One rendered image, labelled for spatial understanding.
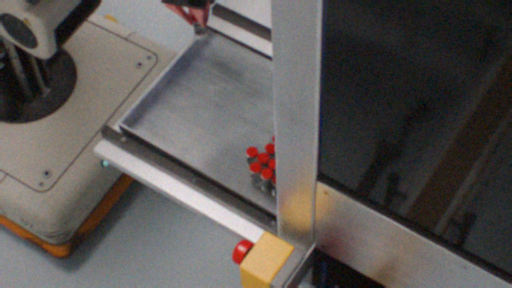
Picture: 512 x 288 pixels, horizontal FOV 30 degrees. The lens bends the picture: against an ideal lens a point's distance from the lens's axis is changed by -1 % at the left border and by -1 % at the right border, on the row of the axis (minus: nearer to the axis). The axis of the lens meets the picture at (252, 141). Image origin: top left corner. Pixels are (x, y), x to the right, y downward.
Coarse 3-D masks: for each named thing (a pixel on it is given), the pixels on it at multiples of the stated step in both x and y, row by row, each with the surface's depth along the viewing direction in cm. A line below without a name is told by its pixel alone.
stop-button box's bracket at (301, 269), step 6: (312, 246) 140; (312, 252) 140; (306, 258) 139; (312, 258) 142; (300, 264) 138; (306, 264) 141; (312, 264) 144; (300, 270) 139; (306, 270) 142; (294, 276) 138; (300, 276) 141; (288, 282) 137; (294, 282) 139; (300, 282) 143
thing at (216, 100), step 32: (192, 64) 177; (224, 64) 177; (256, 64) 176; (160, 96) 174; (192, 96) 173; (224, 96) 173; (256, 96) 173; (128, 128) 166; (160, 128) 170; (192, 128) 169; (224, 128) 169; (256, 128) 169; (192, 160) 166; (224, 160) 165; (256, 192) 162
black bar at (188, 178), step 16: (128, 144) 166; (144, 160) 166; (160, 160) 164; (176, 176) 163; (192, 176) 162; (208, 192) 160; (224, 192) 160; (240, 208) 158; (256, 224) 158; (272, 224) 156
